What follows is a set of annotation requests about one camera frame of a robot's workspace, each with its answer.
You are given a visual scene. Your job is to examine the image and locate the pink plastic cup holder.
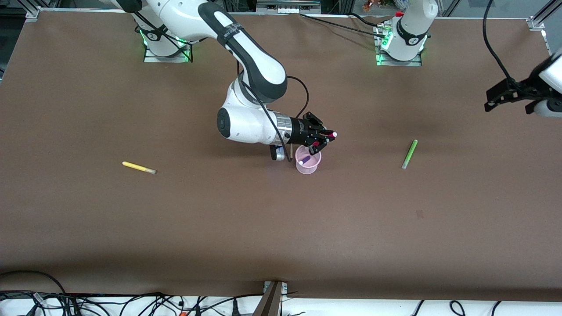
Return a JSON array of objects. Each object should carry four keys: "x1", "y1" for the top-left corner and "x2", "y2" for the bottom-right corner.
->
[{"x1": 295, "y1": 145, "x2": 322, "y2": 175}]

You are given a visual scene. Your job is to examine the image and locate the green highlighter pen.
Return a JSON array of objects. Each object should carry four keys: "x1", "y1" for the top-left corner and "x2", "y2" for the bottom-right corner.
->
[{"x1": 401, "y1": 139, "x2": 418, "y2": 170}]

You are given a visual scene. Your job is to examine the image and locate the yellow highlighter pen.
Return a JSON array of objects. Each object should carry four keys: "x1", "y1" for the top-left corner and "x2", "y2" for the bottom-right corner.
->
[{"x1": 122, "y1": 161, "x2": 157, "y2": 175}]

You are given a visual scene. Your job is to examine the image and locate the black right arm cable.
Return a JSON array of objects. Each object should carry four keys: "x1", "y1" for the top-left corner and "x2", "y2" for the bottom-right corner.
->
[{"x1": 132, "y1": 11, "x2": 310, "y2": 163}]

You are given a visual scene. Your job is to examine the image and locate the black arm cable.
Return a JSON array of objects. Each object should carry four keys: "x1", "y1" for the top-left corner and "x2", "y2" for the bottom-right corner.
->
[
  {"x1": 483, "y1": 0, "x2": 519, "y2": 88},
  {"x1": 132, "y1": 11, "x2": 310, "y2": 163}
]

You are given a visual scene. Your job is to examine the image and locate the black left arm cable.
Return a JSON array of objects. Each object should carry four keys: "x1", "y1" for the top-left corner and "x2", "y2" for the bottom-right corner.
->
[{"x1": 483, "y1": 0, "x2": 519, "y2": 88}]

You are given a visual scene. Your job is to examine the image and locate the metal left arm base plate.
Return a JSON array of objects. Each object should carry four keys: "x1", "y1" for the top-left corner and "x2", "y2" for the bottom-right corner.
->
[{"x1": 376, "y1": 47, "x2": 423, "y2": 68}]

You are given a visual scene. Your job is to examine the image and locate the long black table cable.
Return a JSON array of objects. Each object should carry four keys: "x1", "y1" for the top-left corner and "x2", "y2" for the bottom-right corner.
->
[{"x1": 299, "y1": 13, "x2": 392, "y2": 38}]

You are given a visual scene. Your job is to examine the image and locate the silver network switch box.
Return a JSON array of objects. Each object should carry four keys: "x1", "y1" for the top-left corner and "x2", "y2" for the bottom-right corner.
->
[{"x1": 256, "y1": 0, "x2": 322, "y2": 14}]

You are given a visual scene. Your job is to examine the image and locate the metal table edge bracket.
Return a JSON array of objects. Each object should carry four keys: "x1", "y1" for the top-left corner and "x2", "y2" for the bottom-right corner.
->
[{"x1": 252, "y1": 281, "x2": 288, "y2": 316}]

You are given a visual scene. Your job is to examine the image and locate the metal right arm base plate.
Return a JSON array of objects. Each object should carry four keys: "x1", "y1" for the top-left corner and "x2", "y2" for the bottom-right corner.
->
[{"x1": 144, "y1": 43, "x2": 192, "y2": 64}]

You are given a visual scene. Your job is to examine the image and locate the black tangled floor cable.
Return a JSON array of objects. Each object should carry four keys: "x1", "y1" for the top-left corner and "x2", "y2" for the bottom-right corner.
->
[{"x1": 66, "y1": 291, "x2": 265, "y2": 316}]

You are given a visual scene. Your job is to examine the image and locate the black looped floor cable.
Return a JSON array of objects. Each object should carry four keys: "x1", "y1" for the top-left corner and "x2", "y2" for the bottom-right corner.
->
[{"x1": 0, "y1": 270, "x2": 67, "y2": 295}]

